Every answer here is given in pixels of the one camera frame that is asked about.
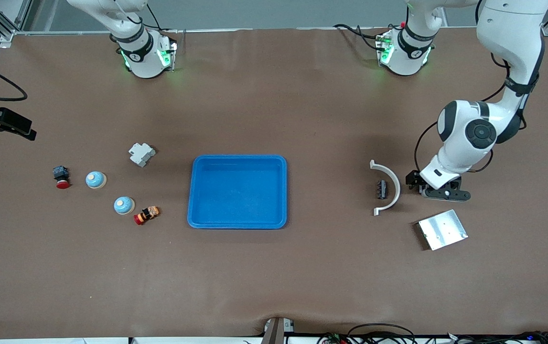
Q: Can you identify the square silver metal plate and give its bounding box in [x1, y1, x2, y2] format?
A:
[417, 209, 469, 251]

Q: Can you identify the white curved plastic bracket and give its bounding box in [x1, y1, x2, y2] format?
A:
[369, 160, 401, 216]

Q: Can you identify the black left arm base cable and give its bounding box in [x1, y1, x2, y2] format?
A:
[333, 23, 385, 51]

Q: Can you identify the black arm base cable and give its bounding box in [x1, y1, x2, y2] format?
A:
[146, 4, 179, 35]
[333, 23, 385, 51]

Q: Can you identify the light blue dome bell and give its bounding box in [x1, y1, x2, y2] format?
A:
[113, 196, 135, 215]
[86, 171, 107, 190]

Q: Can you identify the black looped cable bundle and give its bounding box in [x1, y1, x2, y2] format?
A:
[317, 323, 418, 344]

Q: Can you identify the black right arm base cable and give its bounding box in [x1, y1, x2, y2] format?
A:
[146, 4, 179, 35]

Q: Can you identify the blue plastic tray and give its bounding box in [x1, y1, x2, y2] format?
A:
[187, 154, 288, 230]

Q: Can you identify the red orange black switch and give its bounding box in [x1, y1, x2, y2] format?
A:
[133, 206, 161, 226]

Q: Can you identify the white grey plastic clip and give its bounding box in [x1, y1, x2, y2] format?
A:
[128, 142, 156, 168]

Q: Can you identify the red black push button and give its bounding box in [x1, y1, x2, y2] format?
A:
[53, 165, 71, 190]

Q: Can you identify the brown table cover mat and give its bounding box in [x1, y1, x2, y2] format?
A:
[0, 26, 548, 341]

